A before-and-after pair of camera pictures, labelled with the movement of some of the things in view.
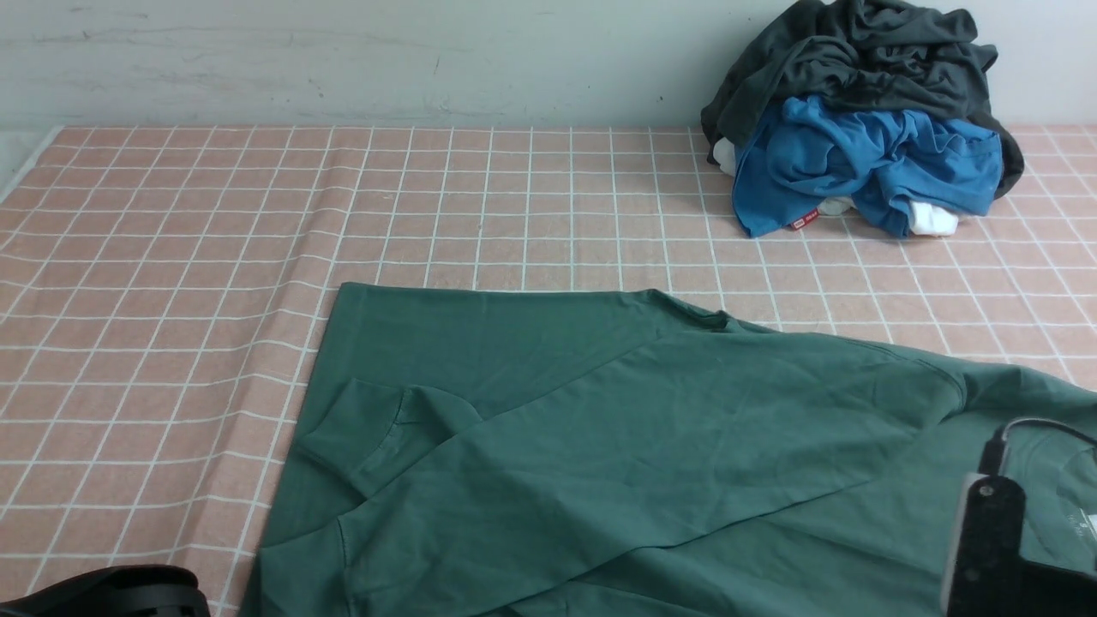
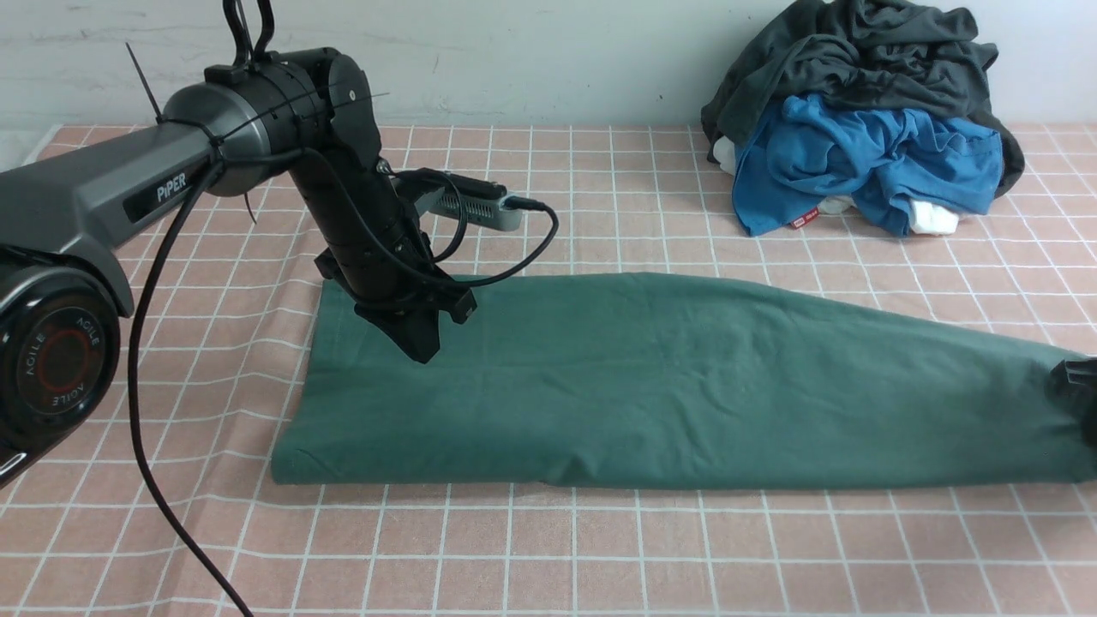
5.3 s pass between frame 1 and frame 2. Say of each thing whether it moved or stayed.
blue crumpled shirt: stayed
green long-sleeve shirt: moved
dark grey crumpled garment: stayed
